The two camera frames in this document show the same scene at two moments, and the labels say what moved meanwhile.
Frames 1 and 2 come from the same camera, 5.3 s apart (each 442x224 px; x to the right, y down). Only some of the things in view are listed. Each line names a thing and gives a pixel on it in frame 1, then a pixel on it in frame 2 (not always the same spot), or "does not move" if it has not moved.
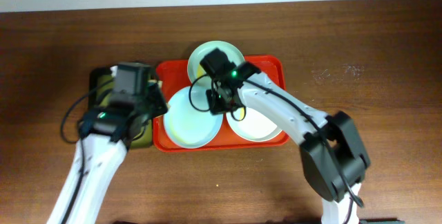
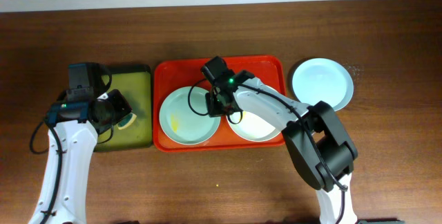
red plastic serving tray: (175, 74) does not move
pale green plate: (195, 68) -> (184, 117)
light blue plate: (188, 119) -> (317, 79)
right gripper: (214, 110) does not move
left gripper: (157, 103) -> (119, 104)
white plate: (254, 126) does not move
